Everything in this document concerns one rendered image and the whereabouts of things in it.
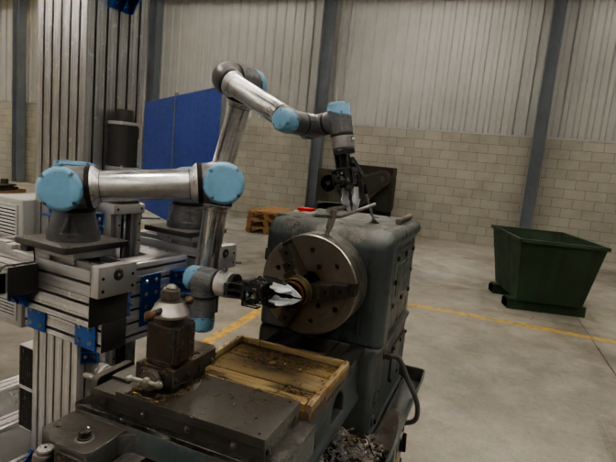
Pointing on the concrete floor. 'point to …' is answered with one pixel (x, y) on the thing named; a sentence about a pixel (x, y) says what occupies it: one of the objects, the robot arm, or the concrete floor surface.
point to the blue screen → (180, 135)
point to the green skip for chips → (544, 269)
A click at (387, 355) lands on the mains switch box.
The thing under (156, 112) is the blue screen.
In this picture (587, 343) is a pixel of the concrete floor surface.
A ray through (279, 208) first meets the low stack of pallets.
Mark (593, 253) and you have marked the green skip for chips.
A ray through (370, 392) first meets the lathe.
